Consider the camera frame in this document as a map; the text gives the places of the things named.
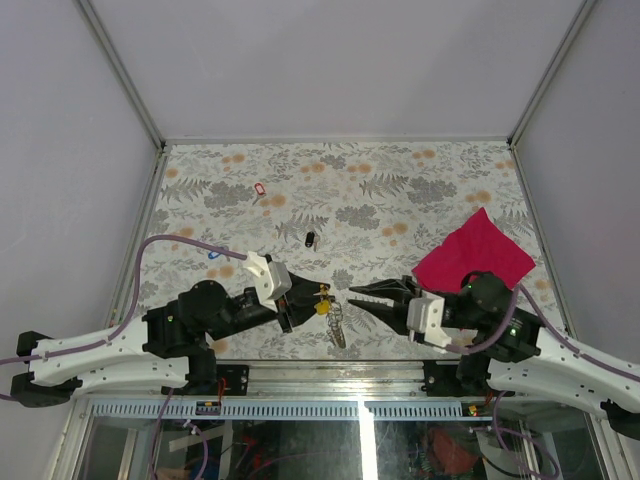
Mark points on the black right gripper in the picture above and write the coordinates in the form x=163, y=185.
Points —
x=398, y=290

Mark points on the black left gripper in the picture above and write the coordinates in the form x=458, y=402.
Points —
x=303, y=303

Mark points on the yellow tagged key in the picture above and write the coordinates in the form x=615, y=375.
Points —
x=323, y=305

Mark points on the large keyring with yellow grip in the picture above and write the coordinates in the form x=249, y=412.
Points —
x=334, y=322

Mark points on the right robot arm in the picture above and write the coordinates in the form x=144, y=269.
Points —
x=503, y=348

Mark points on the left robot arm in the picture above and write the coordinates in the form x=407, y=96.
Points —
x=165, y=350

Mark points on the black tagged key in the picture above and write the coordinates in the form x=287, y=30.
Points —
x=311, y=240

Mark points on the floral tablecloth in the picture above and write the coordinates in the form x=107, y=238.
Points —
x=378, y=209

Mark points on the pink cloth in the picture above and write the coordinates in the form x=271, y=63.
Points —
x=478, y=245

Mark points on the red tagged key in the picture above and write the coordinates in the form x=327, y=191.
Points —
x=260, y=192

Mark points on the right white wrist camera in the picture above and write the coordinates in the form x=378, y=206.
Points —
x=424, y=321

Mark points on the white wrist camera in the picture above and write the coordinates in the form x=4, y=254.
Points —
x=424, y=321
x=271, y=279

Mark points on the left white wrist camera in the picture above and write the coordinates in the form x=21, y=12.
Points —
x=271, y=279

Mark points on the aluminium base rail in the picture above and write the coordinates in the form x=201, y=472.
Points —
x=282, y=379

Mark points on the white slotted cable duct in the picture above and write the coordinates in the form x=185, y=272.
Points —
x=279, y=410

